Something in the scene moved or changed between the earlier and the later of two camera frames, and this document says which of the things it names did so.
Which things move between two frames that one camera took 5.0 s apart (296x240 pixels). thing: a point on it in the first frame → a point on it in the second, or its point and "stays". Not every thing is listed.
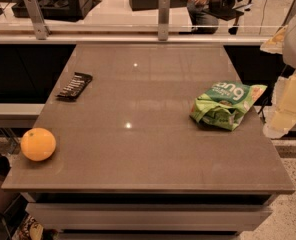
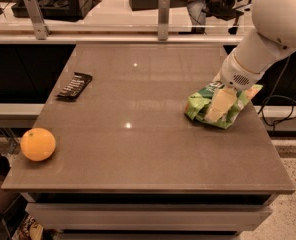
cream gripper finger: [290, 102] → [235, 77]
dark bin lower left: [0, 198] stays
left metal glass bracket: [40, 27] stays
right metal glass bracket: [163, 17] stays
